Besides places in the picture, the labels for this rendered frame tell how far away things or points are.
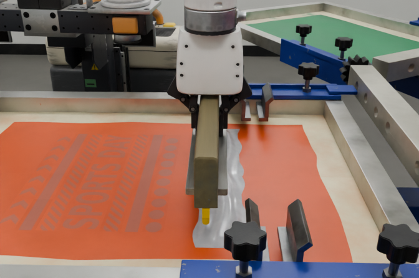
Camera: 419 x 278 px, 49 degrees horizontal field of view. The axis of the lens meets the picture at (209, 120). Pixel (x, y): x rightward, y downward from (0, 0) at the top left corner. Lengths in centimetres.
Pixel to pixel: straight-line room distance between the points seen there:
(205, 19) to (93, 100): 45
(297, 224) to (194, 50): 28
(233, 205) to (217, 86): 18
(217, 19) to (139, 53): 117
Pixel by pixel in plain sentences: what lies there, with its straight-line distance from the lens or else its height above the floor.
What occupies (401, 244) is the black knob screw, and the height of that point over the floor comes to 106.
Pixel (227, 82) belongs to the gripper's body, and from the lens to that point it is 69.
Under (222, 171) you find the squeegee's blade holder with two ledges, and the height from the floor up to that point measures 103.
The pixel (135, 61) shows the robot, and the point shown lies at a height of 82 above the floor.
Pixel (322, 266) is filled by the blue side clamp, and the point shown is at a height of 100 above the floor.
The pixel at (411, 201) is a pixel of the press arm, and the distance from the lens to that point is 85.
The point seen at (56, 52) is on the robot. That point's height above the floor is 85.
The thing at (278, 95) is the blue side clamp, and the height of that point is 100.
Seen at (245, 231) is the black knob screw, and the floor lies 106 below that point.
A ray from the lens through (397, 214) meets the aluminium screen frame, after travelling 68.
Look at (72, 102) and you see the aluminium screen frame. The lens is 104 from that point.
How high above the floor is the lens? 137
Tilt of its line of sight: 25 degrees down
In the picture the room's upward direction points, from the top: straight up
